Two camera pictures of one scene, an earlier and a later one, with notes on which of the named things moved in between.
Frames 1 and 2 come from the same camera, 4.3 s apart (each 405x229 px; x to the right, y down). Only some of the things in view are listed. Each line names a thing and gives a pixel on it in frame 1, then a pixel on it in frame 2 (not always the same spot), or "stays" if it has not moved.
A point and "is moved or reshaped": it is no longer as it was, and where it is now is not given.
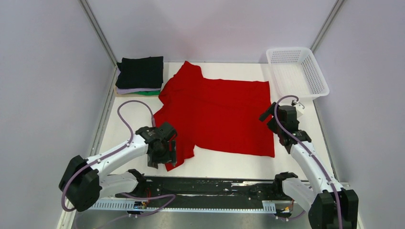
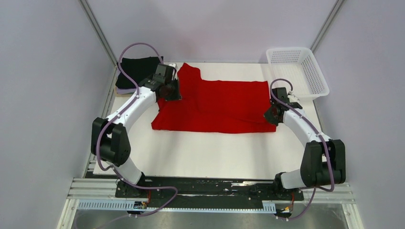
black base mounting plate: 205,192 stays
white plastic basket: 296,72 stays
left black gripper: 170,155 to 176,96
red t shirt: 217,115 is moved or reshaped
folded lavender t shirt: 121,90 stays
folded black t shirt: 141,72 stays
